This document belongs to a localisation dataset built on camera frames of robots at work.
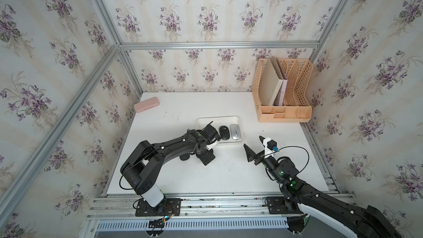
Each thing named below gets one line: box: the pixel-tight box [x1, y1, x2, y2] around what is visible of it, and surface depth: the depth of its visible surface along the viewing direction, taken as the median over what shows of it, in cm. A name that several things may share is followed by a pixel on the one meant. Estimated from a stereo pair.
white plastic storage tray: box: [197, 115, 244, 144], surface depth 98 cm
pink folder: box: [273, 57, 288, 107], surface depth 93 cm
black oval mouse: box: [219, 125, 231, 140], surface depth 98 cm
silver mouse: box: [229, 123, 242, 140], surface depth 98 cm
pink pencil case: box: [133, 96, 160, 113], surface depth 113 cm
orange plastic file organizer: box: [252, 57, 314, 123], surface depth 106 cm
